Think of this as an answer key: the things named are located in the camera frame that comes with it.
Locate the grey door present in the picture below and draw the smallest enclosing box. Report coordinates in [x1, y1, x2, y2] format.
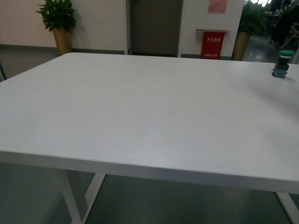
[129, 0, 183, 57]

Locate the red fire extinguisher box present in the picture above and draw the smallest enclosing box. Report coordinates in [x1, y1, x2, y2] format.
[195, 29, 231, 60]

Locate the pink paper notice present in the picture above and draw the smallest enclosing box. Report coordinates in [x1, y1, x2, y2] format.
[208, 0, 228, 14]

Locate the left potted green plant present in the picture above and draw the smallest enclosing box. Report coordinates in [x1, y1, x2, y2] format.
[37, 0, 76, 55]

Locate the potted green plant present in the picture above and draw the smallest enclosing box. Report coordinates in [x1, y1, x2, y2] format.
[37, 0, 76, 55]
[231, 0, 266, 61]

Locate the right potted green plant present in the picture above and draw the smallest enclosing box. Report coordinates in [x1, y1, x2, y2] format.
[231, 0, 266, 61]

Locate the white office chair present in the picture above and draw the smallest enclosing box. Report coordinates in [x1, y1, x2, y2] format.
[269, 22, 299, 49]

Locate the white right table leg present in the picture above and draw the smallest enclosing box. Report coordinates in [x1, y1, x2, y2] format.
[275, 192, 299, 224]

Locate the white table leg frame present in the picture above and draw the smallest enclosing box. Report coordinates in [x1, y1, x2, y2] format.
[55, 168, 107, 224]

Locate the green push button switch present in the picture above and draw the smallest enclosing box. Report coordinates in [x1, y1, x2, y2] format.
[272, 50, 295, 78]

